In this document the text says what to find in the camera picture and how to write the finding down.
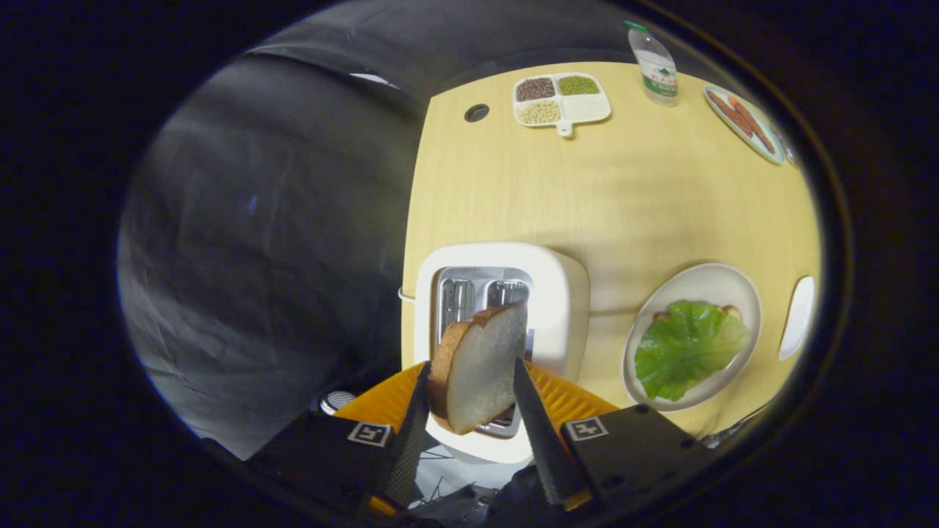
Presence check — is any green lettuce leaf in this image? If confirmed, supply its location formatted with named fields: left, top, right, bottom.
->
left=635, top=300, right=750, bottom=402

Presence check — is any pale green round plate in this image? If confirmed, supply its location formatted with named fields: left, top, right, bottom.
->
left=703, top=84, right=787, bottom=165

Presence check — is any clear plastic water bottle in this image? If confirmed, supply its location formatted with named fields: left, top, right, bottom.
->
left=624, top=21, right=679, bottom=108

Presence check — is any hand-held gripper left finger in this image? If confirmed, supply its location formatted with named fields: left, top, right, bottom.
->
left=246, top=359, right=434, bottom=518

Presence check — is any toast bread slice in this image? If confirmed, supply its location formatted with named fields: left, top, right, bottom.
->
left=428, top=301, right=529, bottom=435

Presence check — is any white square plate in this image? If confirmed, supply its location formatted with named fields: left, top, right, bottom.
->
left=778, top=276, right=816, bottom=361

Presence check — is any white round plate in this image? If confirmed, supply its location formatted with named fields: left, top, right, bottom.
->
left=622, top=263, right=762, bottom=411

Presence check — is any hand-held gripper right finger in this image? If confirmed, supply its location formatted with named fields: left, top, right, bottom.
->
left=512, top=357, right=718, bottom=514

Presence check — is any white divided bean tray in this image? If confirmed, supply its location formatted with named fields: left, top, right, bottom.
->
left=512, top=72, right=612, bottom=139

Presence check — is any white toaster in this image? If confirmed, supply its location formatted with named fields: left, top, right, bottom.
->
left=413, top=242, right=591, bottom=465

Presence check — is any brown meat piece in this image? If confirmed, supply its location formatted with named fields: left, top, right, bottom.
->
left=728, top=95, right=776, bottom=155
left=707, top=90, right=755, bottom=138

